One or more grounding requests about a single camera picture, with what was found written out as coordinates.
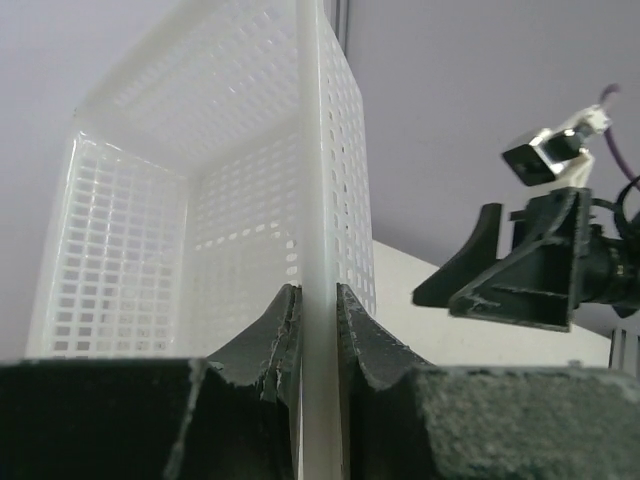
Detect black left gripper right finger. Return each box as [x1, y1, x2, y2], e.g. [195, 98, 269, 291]
[336, 284, 639, 479]

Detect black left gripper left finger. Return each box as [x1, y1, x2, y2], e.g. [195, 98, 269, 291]
[1, 285, 302, 479]

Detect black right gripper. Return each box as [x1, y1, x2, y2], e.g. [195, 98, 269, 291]
[412, 187, 591, 333]

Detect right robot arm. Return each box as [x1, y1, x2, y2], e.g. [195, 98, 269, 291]
[412, 179, 639, 332]

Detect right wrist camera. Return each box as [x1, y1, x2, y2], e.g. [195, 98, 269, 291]
[501, 104, 612, 191]

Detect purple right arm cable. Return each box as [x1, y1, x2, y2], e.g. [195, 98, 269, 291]
[599, 83, 640, 184]

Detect right aluminium frame post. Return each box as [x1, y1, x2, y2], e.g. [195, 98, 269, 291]
[330, 0, 351, 56]

